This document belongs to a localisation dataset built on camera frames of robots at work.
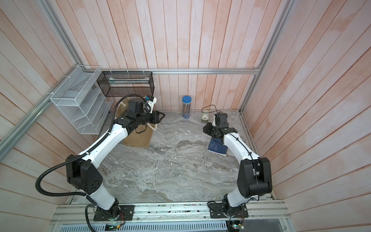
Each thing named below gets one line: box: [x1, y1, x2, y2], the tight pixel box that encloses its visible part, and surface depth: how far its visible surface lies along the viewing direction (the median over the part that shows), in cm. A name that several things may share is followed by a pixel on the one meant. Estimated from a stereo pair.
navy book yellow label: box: [207, 137, 229, 158], surface depth 99 cm
